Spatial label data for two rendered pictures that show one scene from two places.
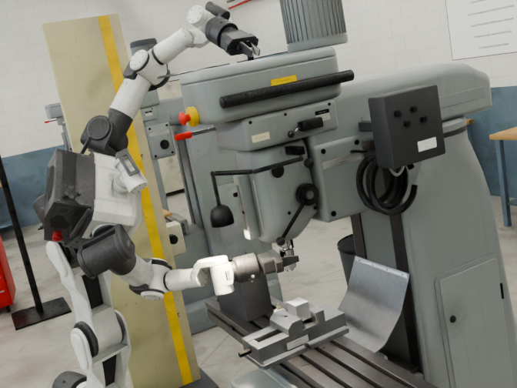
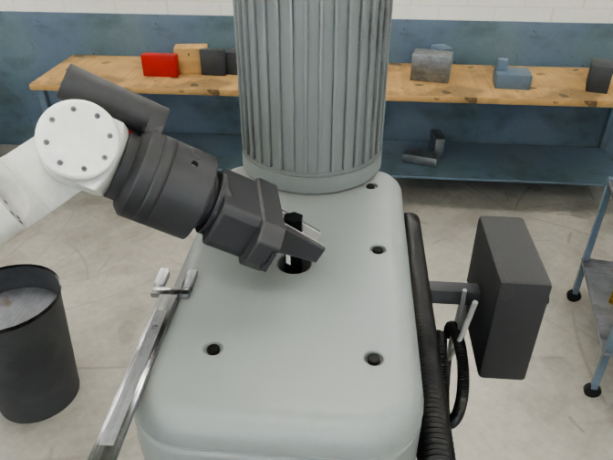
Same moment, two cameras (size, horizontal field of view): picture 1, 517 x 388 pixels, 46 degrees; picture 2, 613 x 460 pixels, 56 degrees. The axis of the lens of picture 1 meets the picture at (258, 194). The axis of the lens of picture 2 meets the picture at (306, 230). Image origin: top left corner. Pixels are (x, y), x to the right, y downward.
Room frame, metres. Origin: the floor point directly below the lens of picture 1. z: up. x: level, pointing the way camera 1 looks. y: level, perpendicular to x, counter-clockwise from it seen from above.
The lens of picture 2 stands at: (1.68, 0.38, 2.26)
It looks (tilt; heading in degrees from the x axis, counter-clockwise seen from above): 33 degrees down; 299
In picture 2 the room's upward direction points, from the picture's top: straight up
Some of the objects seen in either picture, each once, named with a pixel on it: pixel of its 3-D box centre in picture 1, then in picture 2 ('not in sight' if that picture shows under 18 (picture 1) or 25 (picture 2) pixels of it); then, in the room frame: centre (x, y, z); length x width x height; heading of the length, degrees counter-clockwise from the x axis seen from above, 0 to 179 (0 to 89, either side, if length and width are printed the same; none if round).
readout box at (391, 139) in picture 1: (408, 125); (504, 296); (1.76, -0.47, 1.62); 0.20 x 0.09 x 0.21; 115
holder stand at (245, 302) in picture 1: (241, 286); not in sight; (2.29, 0.14, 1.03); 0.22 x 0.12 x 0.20; 31
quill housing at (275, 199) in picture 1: (276, 189); not in sight; (1.94, -0.06, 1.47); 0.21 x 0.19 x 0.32; 25
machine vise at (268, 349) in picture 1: (294, 329); not in sight; (1.91, -0.03, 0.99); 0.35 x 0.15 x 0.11; 117
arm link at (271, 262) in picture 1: (261, 265); not in sight; (1.92, 0.03, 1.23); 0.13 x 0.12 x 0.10; 11
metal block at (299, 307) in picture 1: (298, 309); not in sight; (1.93, -0.06, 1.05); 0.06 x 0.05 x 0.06; 27
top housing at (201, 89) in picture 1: (260, 85); (296, 309); (1.94, -0.07, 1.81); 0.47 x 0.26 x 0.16; 115
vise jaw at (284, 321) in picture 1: (285, 322); not in sight; (1.90, -0.01, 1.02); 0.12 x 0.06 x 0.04; 27
